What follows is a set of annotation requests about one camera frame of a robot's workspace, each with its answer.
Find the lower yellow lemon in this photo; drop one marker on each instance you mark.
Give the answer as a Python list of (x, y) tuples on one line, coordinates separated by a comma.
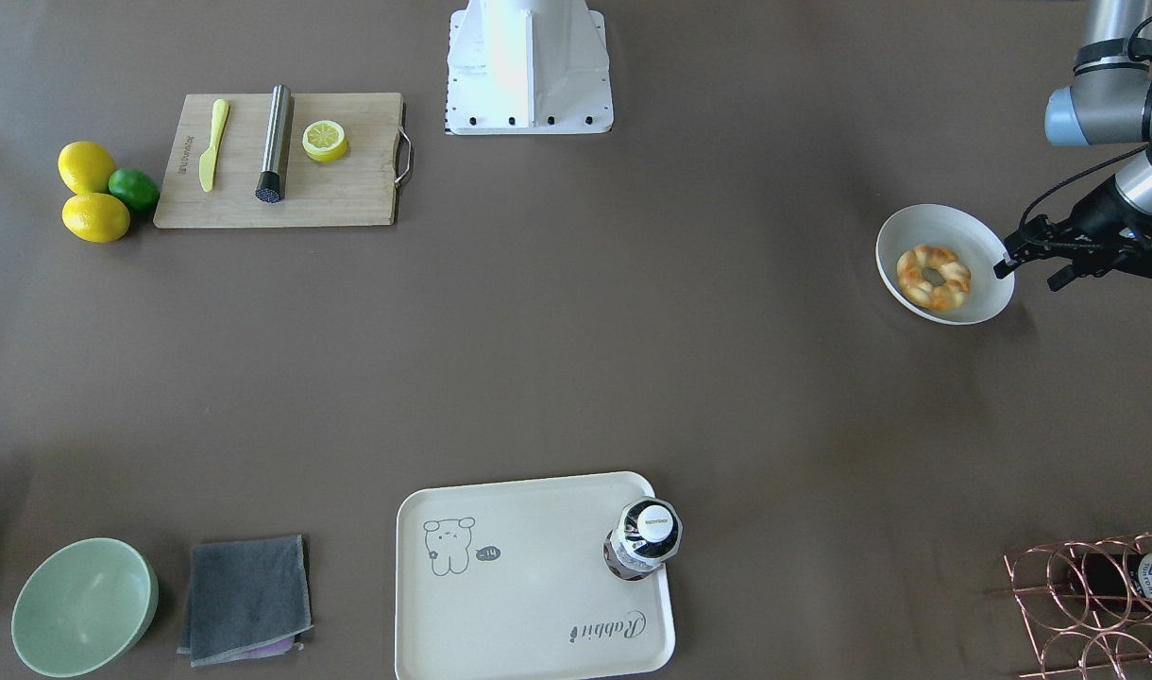
[(97, 217)]

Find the twisted glazed donut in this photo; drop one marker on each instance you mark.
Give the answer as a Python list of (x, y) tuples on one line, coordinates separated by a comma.
[(934, 278)]

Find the copper wire bottle rack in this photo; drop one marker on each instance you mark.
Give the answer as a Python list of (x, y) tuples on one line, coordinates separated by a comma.
[(1069, 639)]

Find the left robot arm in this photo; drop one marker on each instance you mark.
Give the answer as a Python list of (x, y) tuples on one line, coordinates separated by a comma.
[(1109, 101)]

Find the green lime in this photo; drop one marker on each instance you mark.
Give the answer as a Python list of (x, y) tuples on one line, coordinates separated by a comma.
[(135, 189)]

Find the grey folded cloth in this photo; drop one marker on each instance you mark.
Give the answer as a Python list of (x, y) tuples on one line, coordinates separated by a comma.
[(246, 599)]

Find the dark bottle in rack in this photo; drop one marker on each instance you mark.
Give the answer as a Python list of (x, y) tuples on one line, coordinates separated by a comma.
[(1117, 583)]

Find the dark drink bottle white cap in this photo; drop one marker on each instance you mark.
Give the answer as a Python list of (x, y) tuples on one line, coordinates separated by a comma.
[(648, 532)]

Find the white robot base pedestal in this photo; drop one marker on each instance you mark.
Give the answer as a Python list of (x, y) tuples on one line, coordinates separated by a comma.
[(528, 68)]

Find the white plate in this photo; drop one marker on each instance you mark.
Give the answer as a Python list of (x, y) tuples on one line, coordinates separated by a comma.
[(978, 248)]

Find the cream rabbit tray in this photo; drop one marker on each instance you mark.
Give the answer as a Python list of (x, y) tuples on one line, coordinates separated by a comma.
[(507, 581)]

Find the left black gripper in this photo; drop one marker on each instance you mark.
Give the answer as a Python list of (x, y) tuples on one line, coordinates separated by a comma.
[(1098, 216)]

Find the upper yellow lemon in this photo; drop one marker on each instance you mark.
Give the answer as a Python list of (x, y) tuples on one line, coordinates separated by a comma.
[(86, 167)]

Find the steel cylinder muddler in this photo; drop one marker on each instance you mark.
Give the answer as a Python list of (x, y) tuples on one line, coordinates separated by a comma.
[(270, 185)]

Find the yellow plastic knife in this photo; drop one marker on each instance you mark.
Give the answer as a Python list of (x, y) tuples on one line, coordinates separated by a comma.
[(206, 169)]

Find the yellow lemon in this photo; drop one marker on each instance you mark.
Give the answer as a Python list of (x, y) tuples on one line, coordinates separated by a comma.
[(86, 167), (97, 217)]

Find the half lemon slice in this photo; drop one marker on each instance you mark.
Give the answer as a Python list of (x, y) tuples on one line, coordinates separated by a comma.
[(324, 141)]

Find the green bowl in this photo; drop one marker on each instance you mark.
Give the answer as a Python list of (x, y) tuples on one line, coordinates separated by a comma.
[(84, 606)]

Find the wooden cutting board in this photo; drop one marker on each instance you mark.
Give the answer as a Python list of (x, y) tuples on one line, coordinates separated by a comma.
[(359, 190)]

